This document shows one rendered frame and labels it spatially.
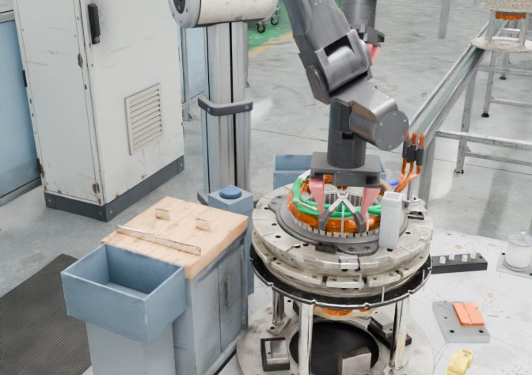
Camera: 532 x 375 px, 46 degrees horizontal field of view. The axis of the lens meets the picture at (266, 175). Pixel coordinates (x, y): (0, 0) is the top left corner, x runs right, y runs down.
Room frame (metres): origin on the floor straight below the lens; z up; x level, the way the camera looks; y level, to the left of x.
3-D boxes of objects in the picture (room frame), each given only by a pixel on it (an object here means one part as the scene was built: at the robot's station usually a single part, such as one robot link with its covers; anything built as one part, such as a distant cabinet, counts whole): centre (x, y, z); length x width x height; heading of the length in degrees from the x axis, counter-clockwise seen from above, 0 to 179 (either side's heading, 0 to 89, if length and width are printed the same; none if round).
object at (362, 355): (0.88, -0.16, 0.85); 0.06 x 0.04 x 0.05; 109
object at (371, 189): (0.86, -0.13, 1.21); 0.07 x 0.07 x 0.09; 83
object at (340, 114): (0.85, -0.12, 1.34); 0.07 x 0.06 x 0.07; 28
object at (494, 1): (3.71, -1.42, 0.94); 0.39 x 0.39 x 0.30
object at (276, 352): (0.95, -0.02, 0.83); 0.05 x 0.04 x 0.02; 5
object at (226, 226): (1.00, 0.16, 1.05); 0.20 x 0.19 x 0.02; 153
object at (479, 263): (1.32, -0.46, 0.79); 0.15 x 0.05 x 0.02; 98
